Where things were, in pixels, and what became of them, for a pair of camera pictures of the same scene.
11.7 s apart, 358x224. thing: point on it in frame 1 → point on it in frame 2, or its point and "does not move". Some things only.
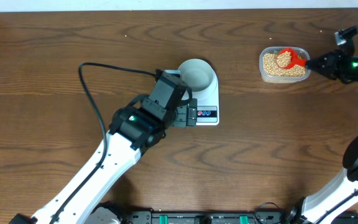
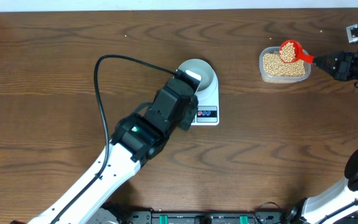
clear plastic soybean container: (270, 72) does not move
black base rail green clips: (151, 216) does not move
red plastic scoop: (287, 58) → (299, 55)
